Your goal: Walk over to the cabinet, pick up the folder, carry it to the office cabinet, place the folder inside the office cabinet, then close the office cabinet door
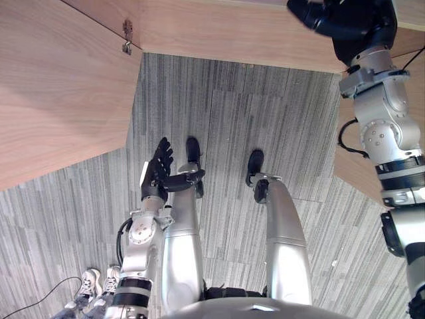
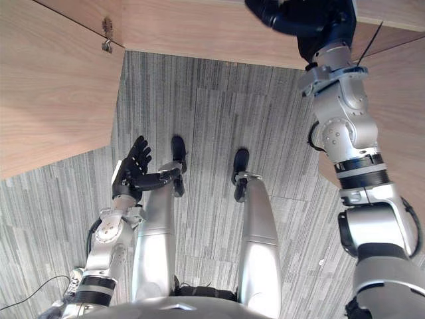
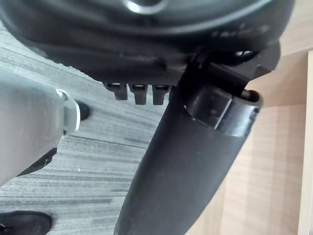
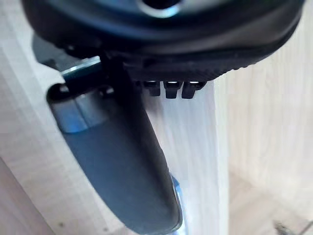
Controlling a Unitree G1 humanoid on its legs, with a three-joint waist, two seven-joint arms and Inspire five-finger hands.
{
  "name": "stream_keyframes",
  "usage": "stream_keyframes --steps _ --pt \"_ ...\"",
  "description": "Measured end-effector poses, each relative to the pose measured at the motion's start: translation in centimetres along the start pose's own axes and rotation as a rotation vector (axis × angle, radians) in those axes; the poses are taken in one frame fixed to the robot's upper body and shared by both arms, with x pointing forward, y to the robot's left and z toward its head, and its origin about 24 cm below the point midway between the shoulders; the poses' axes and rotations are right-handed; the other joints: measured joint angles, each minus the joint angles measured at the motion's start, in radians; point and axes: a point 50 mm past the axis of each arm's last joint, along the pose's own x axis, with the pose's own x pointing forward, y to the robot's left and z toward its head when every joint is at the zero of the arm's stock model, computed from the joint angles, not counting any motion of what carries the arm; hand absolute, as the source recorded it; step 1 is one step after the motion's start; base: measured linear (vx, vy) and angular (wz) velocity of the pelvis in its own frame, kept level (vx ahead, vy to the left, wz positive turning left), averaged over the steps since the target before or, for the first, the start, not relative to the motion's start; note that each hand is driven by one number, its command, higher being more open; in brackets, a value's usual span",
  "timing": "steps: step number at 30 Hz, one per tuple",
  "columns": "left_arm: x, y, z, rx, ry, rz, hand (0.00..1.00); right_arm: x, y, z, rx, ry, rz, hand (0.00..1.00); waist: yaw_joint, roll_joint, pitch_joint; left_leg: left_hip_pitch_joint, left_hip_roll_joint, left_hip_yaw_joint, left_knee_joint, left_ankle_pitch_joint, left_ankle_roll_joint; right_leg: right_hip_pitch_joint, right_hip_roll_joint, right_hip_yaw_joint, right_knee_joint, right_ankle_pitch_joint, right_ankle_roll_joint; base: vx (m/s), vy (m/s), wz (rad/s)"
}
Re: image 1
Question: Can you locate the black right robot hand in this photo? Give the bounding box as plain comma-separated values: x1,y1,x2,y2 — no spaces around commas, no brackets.
286,0,398,66

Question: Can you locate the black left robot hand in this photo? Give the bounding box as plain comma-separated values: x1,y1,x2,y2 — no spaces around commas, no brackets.
140,137,196,202

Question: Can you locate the wooden office cabinet body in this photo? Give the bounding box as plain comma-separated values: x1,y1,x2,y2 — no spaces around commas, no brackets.
61,0,425,73

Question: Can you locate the metal door hinge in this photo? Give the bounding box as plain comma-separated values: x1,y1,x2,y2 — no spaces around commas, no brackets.
122,19,134,56

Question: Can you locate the silver left robot leg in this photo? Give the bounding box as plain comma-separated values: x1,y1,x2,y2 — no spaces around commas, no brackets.
161,136,207,314

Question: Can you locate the silver robot leg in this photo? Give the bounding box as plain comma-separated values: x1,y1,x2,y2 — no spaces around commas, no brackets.
244,149,313,307
161,136,207,314

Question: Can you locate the person's foot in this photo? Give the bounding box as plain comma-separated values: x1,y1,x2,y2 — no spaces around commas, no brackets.
64,268,102,310
92,264,122,308

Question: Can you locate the silver right robot leg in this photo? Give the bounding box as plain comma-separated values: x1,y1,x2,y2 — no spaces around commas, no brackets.
244,149,313,307

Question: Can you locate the silver robot torso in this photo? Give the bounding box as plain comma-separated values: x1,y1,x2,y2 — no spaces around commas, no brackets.
162,286,336,319

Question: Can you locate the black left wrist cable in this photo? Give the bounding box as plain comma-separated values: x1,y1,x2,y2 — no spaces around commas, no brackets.
115,218,134,267

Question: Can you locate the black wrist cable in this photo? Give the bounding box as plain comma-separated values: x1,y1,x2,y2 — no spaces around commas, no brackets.
115,218,134,267
337,118,370,159

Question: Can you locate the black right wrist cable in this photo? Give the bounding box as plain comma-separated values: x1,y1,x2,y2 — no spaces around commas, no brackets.
337,118,370,159

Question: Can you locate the black floor cable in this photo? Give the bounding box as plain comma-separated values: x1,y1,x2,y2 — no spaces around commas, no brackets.
0,276,84,319

